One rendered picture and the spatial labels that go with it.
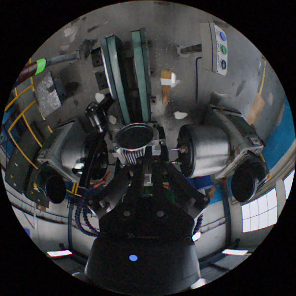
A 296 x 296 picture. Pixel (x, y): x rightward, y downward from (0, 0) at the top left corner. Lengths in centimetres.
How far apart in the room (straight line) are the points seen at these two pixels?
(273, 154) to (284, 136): 111
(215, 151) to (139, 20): 68
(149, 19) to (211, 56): 38
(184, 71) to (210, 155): 41
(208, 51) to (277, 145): 537
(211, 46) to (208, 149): 34
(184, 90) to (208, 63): 30
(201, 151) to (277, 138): 533
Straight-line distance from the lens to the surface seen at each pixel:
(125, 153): 33
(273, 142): 558
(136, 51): 39
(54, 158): 58
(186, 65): 53
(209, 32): 31
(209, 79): 61
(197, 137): 36
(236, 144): 47
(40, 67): 45
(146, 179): 46
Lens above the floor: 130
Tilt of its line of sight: 40 degrees down
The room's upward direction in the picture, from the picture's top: 179 degrees clockwise
